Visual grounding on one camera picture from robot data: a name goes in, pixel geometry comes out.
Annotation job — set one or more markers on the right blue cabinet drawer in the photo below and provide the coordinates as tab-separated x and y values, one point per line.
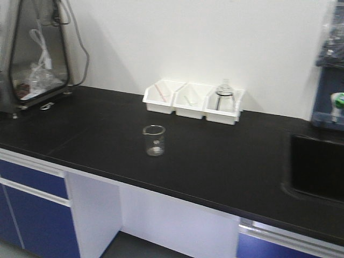
249	246

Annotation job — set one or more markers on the glass-door lab cabinet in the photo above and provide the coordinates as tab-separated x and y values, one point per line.
31	32

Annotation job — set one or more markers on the clear plastic bag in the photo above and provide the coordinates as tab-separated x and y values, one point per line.
42	80

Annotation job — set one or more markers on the red stirring rod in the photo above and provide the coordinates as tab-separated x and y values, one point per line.
160	93

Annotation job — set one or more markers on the middle white storage bin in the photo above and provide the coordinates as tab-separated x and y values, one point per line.
196	93

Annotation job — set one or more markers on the white storage bin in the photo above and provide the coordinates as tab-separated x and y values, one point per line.
196	93
153	100
230	110

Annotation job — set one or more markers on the right white storage bin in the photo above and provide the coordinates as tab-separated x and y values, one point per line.
230	110

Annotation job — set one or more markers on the black sink basin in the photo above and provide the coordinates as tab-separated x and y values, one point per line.
313	169

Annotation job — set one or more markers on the blue cabinet door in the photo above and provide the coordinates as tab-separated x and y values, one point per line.
46	227

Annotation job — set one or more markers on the left white storage bin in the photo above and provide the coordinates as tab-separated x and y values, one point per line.
153	100

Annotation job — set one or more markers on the blue cabinet drawer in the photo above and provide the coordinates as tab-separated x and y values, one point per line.
249	246
40	180

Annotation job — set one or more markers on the clear glass beaker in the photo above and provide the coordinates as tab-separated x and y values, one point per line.
154	139

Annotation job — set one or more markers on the round glass flask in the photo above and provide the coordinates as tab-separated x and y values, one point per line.
224	90

